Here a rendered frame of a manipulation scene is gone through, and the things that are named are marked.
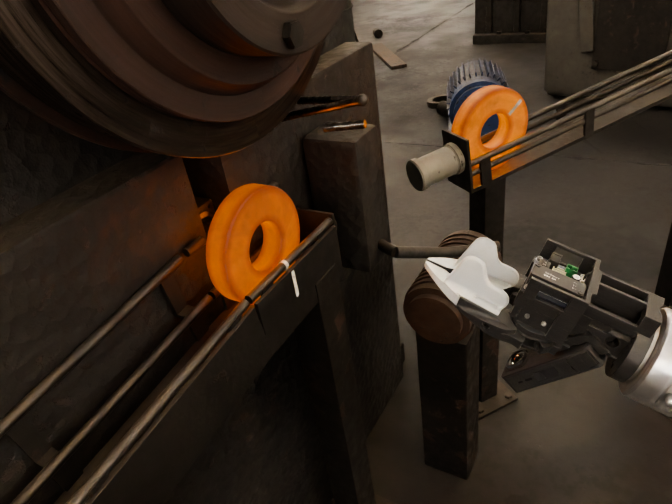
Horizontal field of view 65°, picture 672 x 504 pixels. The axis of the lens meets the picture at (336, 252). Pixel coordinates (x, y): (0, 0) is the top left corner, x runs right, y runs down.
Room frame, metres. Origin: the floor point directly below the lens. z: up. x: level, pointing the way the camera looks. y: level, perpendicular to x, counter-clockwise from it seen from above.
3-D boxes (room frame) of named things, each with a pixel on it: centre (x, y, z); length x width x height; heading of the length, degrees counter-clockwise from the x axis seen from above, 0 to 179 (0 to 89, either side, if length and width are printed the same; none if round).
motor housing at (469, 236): (0.78, -0.21, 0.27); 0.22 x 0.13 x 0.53; 145
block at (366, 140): (0.79, -0.03, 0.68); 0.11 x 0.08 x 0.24; 55
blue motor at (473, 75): (2.67, -0.85, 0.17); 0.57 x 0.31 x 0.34; 165
